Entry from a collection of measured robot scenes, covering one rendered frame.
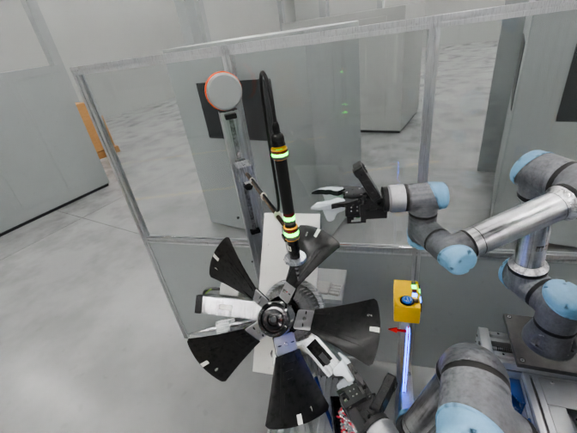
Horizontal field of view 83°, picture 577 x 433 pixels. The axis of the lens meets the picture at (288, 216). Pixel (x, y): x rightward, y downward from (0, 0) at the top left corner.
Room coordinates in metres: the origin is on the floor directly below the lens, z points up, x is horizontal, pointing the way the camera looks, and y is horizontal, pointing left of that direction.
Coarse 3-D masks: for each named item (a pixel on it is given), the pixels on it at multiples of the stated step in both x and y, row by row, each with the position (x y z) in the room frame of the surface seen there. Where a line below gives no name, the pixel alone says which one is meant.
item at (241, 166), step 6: (234, 162) 1.46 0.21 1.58; (240, 162) 1.45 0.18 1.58; (246, 162) 1.43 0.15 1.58; (234, 168) 1.46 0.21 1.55; (240, 168) 1.38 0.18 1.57; (246, 168) 1.39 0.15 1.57; (252, 168) 1.39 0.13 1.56; (240, 174) 1.38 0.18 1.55; (252, 174) 1.39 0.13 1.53; (240, 180) 1.38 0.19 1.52; (246, 180) 1.38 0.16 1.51
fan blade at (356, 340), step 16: (352, 304) 0.85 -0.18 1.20; (368, 304) 0.83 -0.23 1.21; (320, 320) 0.81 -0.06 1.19; (336, 320) 0.80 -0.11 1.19; (352, 320) 0.79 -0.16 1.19; (368, 320) 0.77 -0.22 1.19; (320, 336) 0.75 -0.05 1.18; (336, 336) 0.74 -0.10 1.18; (352, 336) 0.73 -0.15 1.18; (368, 336) 0.72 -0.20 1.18; (352, 352) 0.69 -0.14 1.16; (368, 352) 0.68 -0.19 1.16
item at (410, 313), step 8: (400, 280) 1.07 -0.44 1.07; (400, 288) 1.03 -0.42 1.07; (408, 288) 1.02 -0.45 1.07; (416, 288) 1.01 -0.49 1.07; (400, 296) 0.98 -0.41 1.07; (400, 304) 0.94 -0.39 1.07; (408, 304) 0.93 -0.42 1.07; (416, 304) 0.92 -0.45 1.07; (400, 312) 0.93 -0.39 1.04; (408, 312) 0.92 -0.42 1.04; (416, 312) 0.91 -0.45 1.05; (400, 320) 0.93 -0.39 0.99; (408, 320) 0.92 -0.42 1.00; (416, 320) 0.91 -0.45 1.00
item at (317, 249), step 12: (300, 228) 1.09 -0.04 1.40; (312, 228) 1.05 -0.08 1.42; (300, 240) 1.05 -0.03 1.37; (312, 240) 1.00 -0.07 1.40; (324, 240) 0.97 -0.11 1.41; (336, 240) 0.94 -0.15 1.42; (312, 252) 0.96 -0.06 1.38; (324, 252) 0.93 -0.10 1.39; (312, 264) 0.92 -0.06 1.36; (288, 276) 0.96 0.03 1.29; (300, 276) 0.91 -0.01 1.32
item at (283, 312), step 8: (264, 304) 0.86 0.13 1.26; (272, 304) 0.85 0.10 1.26; (280, 304) 0.84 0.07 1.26; (288, 304) 0.88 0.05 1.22; (296, 304) 0.90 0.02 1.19; (264, 312) 0.84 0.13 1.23; (272, 312) 0.83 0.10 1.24; (280, 312) 0.83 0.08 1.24; (288, 312) 0.82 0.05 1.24; (296, 312) 0.89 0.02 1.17; (264, 320) 0.82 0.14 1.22; (280, 320) 0.81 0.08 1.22; (288, 320) 0.80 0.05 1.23; (264, 328) 0.81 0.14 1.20; (272, 328) 0.80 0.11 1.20; (280, 328) 0.80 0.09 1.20; (288, 328) 0.79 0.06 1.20; (272, 336) 0.78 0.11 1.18; (280, 336) 0.78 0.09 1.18
